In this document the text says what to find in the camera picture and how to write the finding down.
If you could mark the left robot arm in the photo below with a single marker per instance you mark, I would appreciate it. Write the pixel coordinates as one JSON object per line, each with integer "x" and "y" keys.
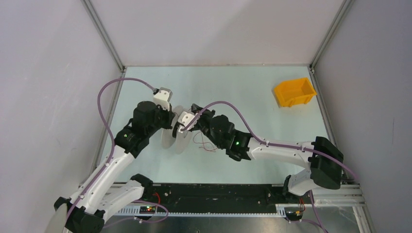
{"x": 89, "y": 208}

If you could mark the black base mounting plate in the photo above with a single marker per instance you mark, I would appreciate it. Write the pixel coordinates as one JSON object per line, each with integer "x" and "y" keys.
{"x": 218, "y": 198}

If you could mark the left corner aluminium post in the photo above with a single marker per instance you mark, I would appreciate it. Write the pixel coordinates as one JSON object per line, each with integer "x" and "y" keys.
{"x": 97, "y": 22}

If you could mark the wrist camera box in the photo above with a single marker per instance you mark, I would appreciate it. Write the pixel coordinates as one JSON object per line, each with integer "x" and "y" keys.
{"x": 184, "y": 121}
{"x": 162, "y": 97}

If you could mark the white plastic cable spool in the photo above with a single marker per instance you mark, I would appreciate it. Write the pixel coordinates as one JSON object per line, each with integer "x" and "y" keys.
{"x": 171, "y": 137}

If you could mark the corner aluminium post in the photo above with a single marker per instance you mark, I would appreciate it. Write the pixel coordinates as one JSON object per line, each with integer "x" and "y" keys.
{"x": 337, "y": 21}
{"x": 97, "y": 22}

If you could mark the orange plastic bin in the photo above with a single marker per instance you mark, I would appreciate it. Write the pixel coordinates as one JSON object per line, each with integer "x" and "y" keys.
{"x": 294, "y": 92}

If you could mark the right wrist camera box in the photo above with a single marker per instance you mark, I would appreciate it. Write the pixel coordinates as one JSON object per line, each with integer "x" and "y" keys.
{"x": 184, "y": 121}

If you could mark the left controller board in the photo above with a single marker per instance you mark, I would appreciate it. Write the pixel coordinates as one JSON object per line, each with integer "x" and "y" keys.
{"x": 147, "y": 210}

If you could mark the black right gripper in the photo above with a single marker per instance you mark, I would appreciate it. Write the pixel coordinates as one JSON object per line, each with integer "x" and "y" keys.
{"x": 205, "y": 113}

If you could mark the controller board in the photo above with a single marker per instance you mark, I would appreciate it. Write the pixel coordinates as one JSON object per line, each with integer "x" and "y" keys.
{"x": 291, "y": 216}
{"x": 147, "y": 210}

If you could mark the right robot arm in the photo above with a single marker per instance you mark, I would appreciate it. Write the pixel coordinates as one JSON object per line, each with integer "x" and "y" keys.
{"x": 321, "y": 160}

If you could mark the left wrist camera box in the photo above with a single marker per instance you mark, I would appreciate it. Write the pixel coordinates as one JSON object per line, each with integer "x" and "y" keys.
{"x": 162, "y": 97}

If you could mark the right controller board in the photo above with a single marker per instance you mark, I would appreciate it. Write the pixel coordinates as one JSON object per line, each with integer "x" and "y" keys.
{"x": 291, "y": 216}

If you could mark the right corner aluminium post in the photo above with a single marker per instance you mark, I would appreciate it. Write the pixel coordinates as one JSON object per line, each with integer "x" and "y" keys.
{"x": 337, "y": 21}

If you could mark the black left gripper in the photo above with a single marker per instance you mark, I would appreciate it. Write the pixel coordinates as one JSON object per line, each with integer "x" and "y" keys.
{"x": 168, "y": 115}

